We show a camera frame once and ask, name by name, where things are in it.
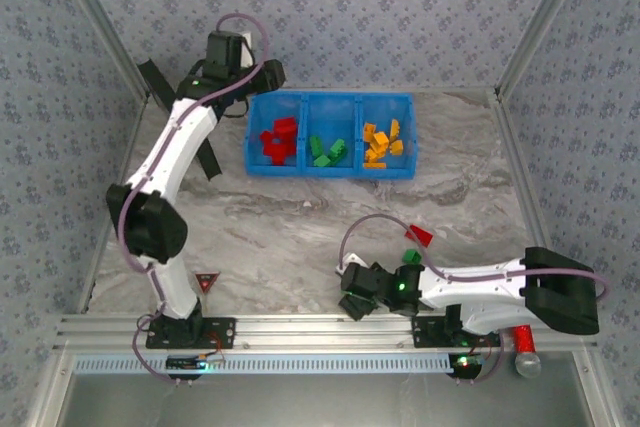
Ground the blue three-compartment plastic bin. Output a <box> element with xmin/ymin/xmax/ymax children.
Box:
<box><xmin>243</xmin><ymin>91</ymin><xmax>418</xmax><ymax>180</ymax></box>

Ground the black flat board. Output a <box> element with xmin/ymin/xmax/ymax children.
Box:
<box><xmin>137</xmin><ymin>59</ymin><xmax>224</xmax><ymax>181</ymax></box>

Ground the red triangular toy sign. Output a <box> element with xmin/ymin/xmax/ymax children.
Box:
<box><xmin>194</xmin><ymin>271</ymin><xmax>222</xmax><ymax>309</ymax></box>

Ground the red glitter toy microphone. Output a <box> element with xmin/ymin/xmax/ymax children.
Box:
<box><xmin>511</xmin><ymin>325</ymin><xmax>544</xmax><ymax>381</ymax></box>

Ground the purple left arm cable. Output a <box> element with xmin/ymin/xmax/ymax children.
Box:
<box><xmin>117</xmin><ymin>12</ymin><xmax>272</xmax><ymax>388</ymax></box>

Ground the aluminium frame rail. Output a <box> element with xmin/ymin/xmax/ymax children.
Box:
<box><xmin>52</xmin><ymin>311</ymin><xmax>599</xmax><ymax>352</ymax></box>

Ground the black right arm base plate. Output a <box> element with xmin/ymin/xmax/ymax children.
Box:
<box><xmin>410</xmin><ymin>315</ymin><xmax>503</xmax><ymax>348</ymax></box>

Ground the pale blue slotted cable duct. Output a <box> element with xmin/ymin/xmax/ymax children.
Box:
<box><xmin>73</xmin><ymin>352</ymin><xmax>452</xmax><ymax>375</ymax></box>

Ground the aluminium frame post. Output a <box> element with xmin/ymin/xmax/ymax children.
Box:
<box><xmin>493</xmin><ymin>0</ymin><xmax>597</xmax><ymax>98</ymax></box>
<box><xmin>49</xmin><ymin>0</ymin><xmax>154</xmax><ymax>103</ymax></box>

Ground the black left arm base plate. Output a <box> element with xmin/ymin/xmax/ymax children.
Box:
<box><xmin>145</xmin><ymin>316</ymin><xmax>238</xmax><ymax>351</ymax></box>

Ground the aluminium side rail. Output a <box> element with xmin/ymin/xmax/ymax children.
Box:
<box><xmin>77</xmin><ymin>96</ymin><xmax>151</xmax><ymax>313</ymax></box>
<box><xmin>492</xmin><ymin>89</ymin><xmax>570</xmax><ymax>312</ymax></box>

